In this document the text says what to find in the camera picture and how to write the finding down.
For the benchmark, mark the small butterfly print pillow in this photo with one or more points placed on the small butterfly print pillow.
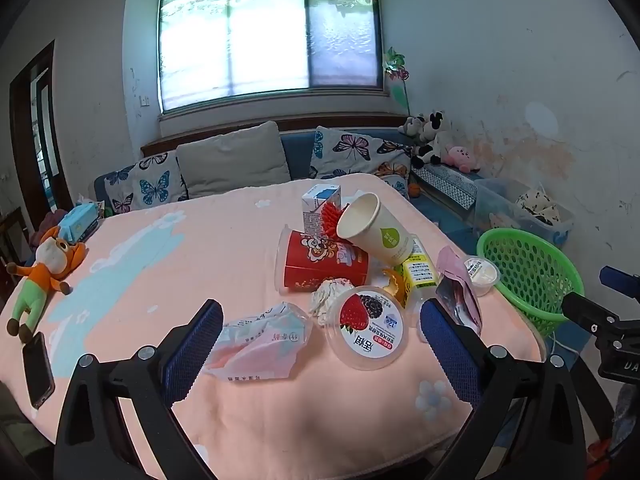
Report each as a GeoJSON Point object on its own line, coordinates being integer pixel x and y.
{"type": "Point", "coordinates": [150, 185]}

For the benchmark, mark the orange fox plush toy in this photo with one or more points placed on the orange fox plush toy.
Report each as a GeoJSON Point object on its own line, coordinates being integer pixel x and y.
{"type": "Point", "coordinates": [42, 280]}

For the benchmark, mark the black smartphone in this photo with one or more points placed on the black smartphone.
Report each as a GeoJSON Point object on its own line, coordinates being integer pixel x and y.
{"type": "Point", "coordinates": [39, 370]}

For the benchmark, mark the blue tissue pack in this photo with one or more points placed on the blue tissue pack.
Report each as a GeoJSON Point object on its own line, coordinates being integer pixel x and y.
{"type": "Point", "coordinates": [80, 220]}

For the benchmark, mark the window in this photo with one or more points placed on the window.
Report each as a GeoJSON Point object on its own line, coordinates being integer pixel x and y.
{"type": "Point", "coordinates": [270, 35]}

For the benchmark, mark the white paper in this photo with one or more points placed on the white paper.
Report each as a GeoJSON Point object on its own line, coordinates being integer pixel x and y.
{"type": "Point", "coordinates": [327, 300]}

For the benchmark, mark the clear plastic bottle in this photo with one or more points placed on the clear plastic bottle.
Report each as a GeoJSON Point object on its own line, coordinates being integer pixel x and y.
{"type": "Point", "coordinates": [419, 270]}

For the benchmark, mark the green plastic basket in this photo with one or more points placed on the green plastic basket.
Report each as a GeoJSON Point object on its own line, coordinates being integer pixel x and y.
{"type": "Point", "coordinates": [530, 270]}

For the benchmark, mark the pink foil pouch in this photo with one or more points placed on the pink foil pouch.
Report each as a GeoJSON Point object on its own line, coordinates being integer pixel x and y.
{"type": "Point", "coordinates": [450, 265]}

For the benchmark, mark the white pink plastic bag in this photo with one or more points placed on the white pink plastic bag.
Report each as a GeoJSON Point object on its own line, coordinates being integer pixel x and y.
{"type": "Point", "coordinates": [260, 345]}

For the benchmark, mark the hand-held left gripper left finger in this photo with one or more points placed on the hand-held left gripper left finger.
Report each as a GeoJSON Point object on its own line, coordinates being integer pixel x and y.
{"type": "Point", "coordinates": [192, 355]}

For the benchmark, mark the blue white milk carton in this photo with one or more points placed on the blue white milk carton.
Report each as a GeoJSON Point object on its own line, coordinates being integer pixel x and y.
{"type": "Point", "coordinates": [317, 205]}

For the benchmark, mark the purple cloth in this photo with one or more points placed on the purple cloth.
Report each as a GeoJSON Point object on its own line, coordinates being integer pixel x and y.
{"type": "Point", "coordinates": [47, 222]}

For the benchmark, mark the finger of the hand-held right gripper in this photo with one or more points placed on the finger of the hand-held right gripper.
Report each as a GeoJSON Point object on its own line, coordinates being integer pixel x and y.
{"type": "Point", "coordinates": [587, 312]}
{"type": "Point", "coordinates": [622, 282]}

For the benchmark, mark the blue sofa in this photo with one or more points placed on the blue sofa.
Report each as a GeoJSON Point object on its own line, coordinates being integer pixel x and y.
{"type": "Point", "coordinates": [300, 155]}

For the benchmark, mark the grey patterned cloth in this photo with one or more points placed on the grey patterned cloth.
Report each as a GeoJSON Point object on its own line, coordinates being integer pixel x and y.
{"type": "Point", "coordinates": [445, 185]}

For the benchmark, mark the berry yogurt cup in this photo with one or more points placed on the berry yogurt cup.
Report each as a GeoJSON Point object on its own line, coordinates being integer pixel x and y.
{"type": "Point", "coordinates": [365, 330]}

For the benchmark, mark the wooden sofa backrest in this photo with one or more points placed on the wooden sofa backrest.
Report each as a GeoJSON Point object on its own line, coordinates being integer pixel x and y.
{"type": "Point", "coordinates": [310, 122]}

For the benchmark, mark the pink printed blanket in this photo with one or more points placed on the pink printed blanket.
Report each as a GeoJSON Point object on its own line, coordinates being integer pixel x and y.
{"type": "Point", "coordinates": [175, 260]}

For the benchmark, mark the clear plastic storage bin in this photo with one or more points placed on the clear plastic storage bin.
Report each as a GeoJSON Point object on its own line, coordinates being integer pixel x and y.
{"type": "Point", "coordinates": [500, 200]}

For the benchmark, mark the wooden door frame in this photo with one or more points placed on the wooden door frame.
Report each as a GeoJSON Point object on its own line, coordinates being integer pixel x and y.
{"type": "Point", "coordinates": [40, 135]}

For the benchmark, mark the grey plush toy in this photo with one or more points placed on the grey plush toy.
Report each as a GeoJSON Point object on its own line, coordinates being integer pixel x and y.
{"type": "Point", "coordinates": [411, 125]}

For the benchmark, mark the red spiky plastic piece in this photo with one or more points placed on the red spiky plastic piece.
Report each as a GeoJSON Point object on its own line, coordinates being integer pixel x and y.
{"type": "Point", "coordinates": [331, 220]}

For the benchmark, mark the white paper cup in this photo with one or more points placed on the white paper cup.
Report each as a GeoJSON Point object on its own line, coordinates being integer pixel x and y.
{"type": "Point", "coordinates": [380, 240]}

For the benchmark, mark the red printed plastic cup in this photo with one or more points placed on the red printed plastic cup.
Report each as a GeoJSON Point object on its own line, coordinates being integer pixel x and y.
{"type": "Point", "coordinates": [315, 260]}

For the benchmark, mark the pink plush toy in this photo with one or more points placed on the pink plush toy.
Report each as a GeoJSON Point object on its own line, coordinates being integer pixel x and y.
{"type": "Point", "coordinates": [462, 157]}

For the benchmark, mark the cream black printed cloth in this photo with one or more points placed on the cream black printed cloth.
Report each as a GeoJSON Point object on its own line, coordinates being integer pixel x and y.
{"type": "Point", "coordinates": [540, 205]}

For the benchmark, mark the small white pudding cup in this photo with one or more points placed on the small white pudding cup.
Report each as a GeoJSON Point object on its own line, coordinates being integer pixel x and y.
{"type": "Point", "coordinates": [482, 275]}

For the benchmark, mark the large butterfly print pillow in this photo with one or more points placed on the large butterfly print pillow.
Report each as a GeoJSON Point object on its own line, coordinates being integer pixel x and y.
{"type": "Point", "coordinates": [360, 150]}

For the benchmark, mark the orange peel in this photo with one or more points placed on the orange peel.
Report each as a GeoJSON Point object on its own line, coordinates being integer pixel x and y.
{"type": "Point", "coordinates": [395, 285]}

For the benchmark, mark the small orange ball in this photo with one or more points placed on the small orange ball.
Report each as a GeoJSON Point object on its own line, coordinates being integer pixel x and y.
{"type": "Point", "coordinates": [413, 190]}

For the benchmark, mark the black white cow plush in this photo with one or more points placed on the black white cow plush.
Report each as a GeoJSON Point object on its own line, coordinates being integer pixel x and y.
{"type": "Point", "coordinates": [435, 135]}

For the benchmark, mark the grey pillow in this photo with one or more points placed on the grey pillow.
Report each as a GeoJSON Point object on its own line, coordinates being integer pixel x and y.
{"type": "Point", "coordinates": [230, 160]}

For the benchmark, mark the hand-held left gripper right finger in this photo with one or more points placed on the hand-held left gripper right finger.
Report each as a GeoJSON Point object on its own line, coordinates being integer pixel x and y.
{"type": "Point", "coordinates": [450, 355]}

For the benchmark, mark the colourful pinwheel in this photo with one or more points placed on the colourful pinwheel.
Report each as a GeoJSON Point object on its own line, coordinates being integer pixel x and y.
{"type": "Point", "coordinates": [395, 72]}

